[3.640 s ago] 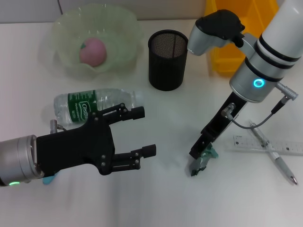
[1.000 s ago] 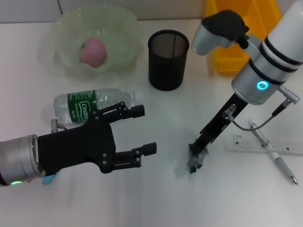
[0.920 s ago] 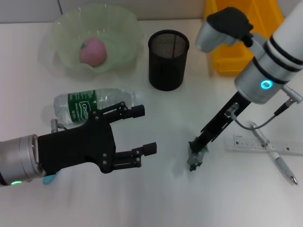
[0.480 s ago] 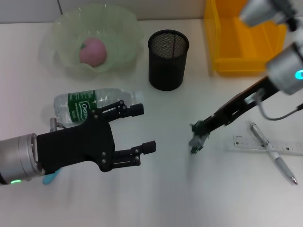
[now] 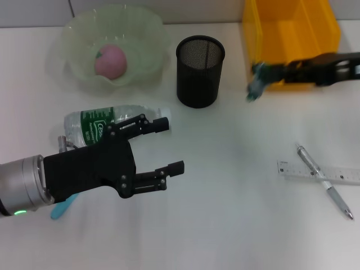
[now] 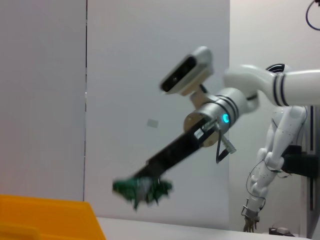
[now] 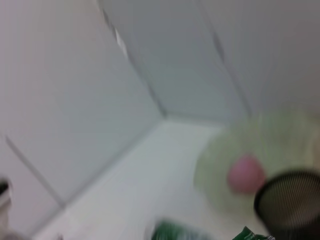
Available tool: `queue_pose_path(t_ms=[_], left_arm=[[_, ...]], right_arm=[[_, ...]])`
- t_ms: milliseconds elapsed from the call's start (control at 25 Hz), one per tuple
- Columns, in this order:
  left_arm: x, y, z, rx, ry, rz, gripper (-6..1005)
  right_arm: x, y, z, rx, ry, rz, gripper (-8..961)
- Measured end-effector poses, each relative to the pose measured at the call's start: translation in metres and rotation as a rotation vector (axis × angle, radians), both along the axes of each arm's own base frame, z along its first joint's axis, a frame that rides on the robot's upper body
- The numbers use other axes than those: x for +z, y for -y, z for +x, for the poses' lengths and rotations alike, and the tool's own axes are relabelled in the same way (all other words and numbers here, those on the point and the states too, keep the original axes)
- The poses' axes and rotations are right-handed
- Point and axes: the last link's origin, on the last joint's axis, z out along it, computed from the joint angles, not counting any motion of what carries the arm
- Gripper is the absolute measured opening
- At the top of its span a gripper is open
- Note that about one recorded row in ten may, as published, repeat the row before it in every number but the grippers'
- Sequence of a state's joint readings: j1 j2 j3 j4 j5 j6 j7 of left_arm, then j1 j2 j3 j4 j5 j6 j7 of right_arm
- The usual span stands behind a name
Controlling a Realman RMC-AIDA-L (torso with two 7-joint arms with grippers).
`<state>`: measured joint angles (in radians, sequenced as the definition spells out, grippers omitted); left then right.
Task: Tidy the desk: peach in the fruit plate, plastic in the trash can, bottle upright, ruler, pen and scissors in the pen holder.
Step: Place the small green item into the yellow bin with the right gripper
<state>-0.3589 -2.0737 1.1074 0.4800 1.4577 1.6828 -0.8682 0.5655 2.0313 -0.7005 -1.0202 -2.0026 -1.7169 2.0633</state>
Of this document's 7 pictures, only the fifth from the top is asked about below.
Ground clear plastic ruler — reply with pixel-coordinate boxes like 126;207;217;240
276;159;360;186

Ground grey cable with metal plug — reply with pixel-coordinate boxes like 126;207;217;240
57;135;79;150

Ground green plastic wrapper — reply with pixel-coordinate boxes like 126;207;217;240
246;62;272;101

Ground white silver pen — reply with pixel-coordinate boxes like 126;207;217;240
295;143;356;221

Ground blue plastic scissors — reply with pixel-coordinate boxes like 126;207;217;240
50;195;77;221

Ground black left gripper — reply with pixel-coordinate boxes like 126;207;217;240
43;113;186;205

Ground pale green fruit plate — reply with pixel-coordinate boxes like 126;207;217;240
46;3;173;97

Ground pink toy peach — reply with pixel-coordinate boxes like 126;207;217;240
93;44;128;80

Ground black mesh pen holder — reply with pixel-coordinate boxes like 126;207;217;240
175;35;226;109

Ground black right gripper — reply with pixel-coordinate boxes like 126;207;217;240
269;51;360;87

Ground yellow plastic bin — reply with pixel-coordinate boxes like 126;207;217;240
242;0;342;92

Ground clear green-label water bottle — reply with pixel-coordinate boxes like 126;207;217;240
64;104;172;149

